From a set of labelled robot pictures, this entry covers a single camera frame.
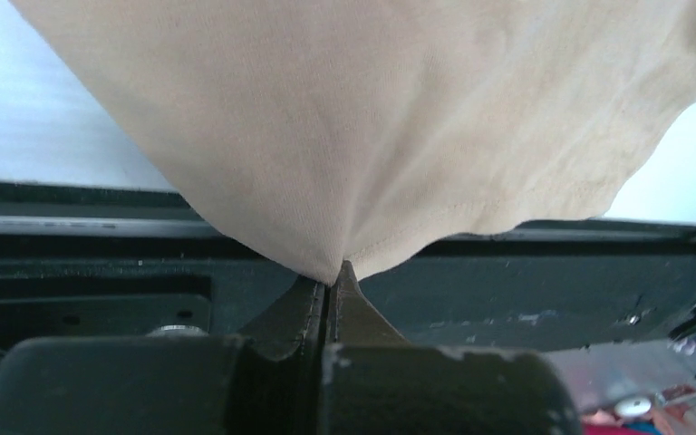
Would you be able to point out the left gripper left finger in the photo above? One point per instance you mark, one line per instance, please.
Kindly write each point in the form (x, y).
(289, 324)

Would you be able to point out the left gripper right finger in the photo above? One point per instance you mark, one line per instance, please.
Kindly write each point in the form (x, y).
(352, 320)

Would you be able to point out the tan t shirt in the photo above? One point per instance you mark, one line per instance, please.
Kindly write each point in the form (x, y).
(317, 132)

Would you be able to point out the red garment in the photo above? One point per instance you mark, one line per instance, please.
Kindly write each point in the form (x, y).
(599, 428)

